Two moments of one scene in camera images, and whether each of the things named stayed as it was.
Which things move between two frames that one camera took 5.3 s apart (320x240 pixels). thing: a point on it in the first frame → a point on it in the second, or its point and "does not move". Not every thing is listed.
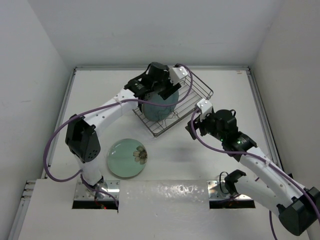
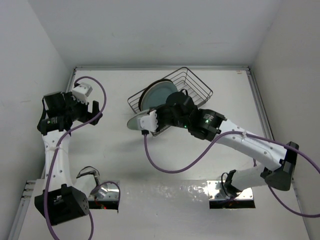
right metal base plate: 217,190 does not move
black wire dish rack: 193,93 does not move
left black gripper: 165,92 → 86,114
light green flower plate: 127,158 → 134,122
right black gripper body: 207,125 → 165,116
